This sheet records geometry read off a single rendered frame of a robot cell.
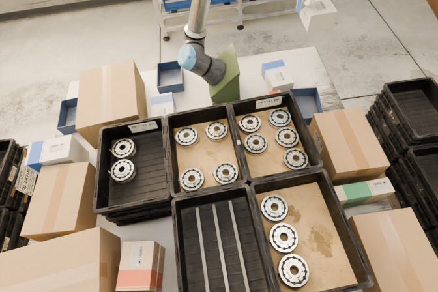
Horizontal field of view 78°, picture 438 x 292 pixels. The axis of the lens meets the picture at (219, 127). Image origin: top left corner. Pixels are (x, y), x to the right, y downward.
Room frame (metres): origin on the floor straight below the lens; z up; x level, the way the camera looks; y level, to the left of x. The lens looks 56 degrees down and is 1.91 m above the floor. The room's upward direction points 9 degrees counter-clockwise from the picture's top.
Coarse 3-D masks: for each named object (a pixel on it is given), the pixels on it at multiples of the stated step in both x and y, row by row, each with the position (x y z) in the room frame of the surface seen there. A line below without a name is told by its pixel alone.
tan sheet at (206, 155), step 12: (216, 120) 0.76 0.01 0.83; (204, 132) 0.70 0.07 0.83; (228, 132) 0.68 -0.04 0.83; (204, 144) 0.63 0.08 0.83; (216, 144) 0.62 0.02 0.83; (228, 144) 0.61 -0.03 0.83; (180, 156) 0.59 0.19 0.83; (192, 156) 0.58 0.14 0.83; (204, 156) 0.57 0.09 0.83; (216, 156) 0.56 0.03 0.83; (228, 156) 0.55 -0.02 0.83; (180, 168) 0.53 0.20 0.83; (204, 168) 0.51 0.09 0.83; (192, 180) 0.47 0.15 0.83; (240, 180) 0.43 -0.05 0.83
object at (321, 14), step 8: (312, 0) 1.14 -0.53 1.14; (320, 0) 1.13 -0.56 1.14; (328, 0) 1.12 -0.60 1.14; (296, 8) 1.22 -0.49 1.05; (304, 8) 1.11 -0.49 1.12; (312, 8) 1.07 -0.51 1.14; (320, 8) 1.07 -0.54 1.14; (328, 8) 1.06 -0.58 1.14; (304, 16) 1.09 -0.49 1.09; (312, 16) 1.03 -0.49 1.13; (320, 16) 1.03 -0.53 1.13; (328, 16) 1.03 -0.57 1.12; (304, 24) 1.08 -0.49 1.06; (312, 24) 1.03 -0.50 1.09; (320, 24) 1.03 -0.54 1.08; (328, 24) 1.03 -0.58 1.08
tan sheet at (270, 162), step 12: (264, 120) 0.72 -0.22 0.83; (240, 132) 0.67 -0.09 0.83; (264, 132) 0.65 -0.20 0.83; (300, 144) 0.56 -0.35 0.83; (252, 156) 0.53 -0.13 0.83; (264, 156) 0.52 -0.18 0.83; (276, 156) 0.52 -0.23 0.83; (252, 168) 0.48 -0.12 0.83; (264, 168) 0.47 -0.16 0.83; (276, 168) 0.46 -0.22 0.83
